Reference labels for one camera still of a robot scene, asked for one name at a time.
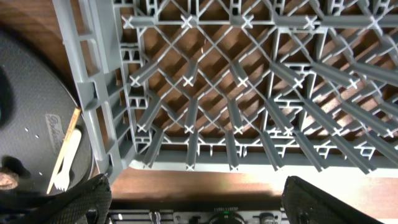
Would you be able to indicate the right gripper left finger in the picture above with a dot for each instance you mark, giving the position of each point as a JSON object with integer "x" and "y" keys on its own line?
{"x": 88, "y": 202}

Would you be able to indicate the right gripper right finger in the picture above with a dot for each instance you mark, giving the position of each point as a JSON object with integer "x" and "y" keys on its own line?
{"x": 306, "y": 203}

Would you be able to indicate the grey dishwasher rack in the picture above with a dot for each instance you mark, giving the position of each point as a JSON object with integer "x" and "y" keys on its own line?
{"x": 273, "y": 87}

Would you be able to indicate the white plastic fork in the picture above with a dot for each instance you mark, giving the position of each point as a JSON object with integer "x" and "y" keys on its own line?
{"x": 62, "y": 179}

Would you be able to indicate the wooden chopstick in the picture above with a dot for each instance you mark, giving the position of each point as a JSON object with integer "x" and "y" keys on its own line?
{"x": 64, "y": 148}

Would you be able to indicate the brown mushroom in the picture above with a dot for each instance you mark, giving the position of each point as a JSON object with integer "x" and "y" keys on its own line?
{"x": 8, "y": 179}

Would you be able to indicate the black round tray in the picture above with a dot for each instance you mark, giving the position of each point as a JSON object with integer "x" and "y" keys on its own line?
{"x": 36, "y": 109}

